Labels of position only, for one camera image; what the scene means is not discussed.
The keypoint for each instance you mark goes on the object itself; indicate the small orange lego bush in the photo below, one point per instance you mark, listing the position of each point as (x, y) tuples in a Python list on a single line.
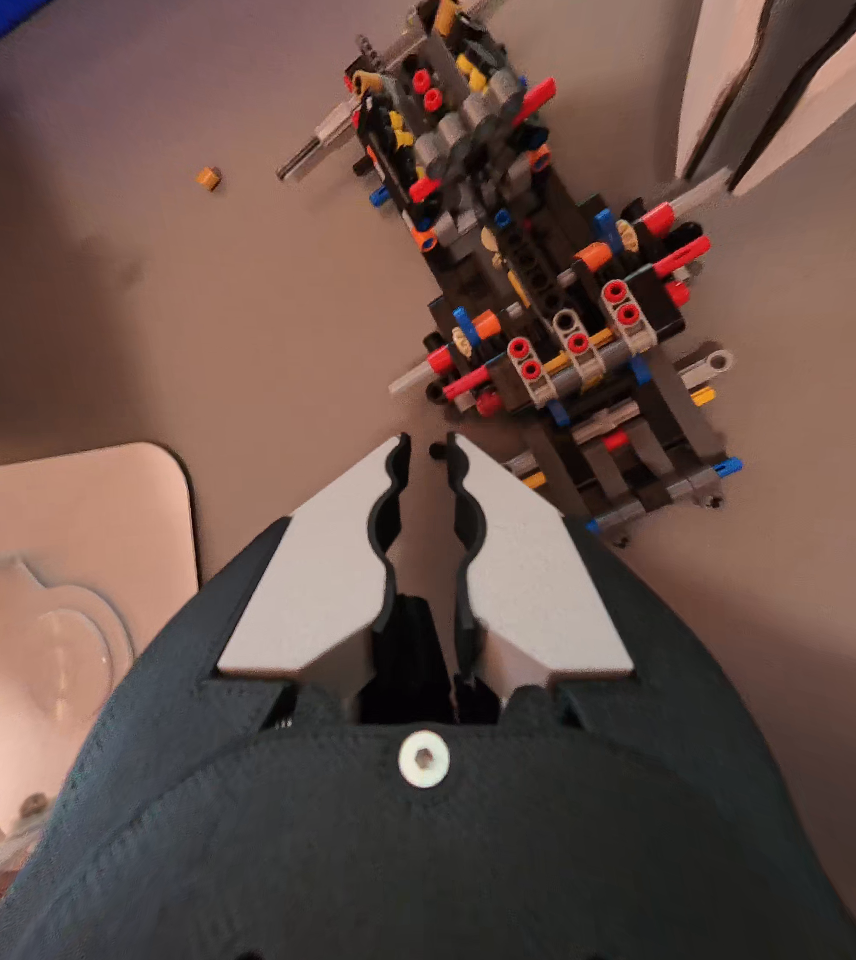
[(209, 178)]

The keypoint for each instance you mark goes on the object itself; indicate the lego technic car chassis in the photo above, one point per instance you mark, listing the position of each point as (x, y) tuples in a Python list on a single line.
[(533, 255)]

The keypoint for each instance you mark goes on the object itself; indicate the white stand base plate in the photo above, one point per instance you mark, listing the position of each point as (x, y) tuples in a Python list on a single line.
[(98, 510)]

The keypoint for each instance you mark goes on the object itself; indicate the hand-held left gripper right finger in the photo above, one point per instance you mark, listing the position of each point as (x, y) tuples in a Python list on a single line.
[(540, 592)]

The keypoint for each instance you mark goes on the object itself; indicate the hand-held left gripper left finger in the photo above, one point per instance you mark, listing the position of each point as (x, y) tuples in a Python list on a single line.
[(308, 585)]

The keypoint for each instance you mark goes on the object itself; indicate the white and grey furniture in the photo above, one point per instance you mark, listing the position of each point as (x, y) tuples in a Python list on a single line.
[(720, 67)]

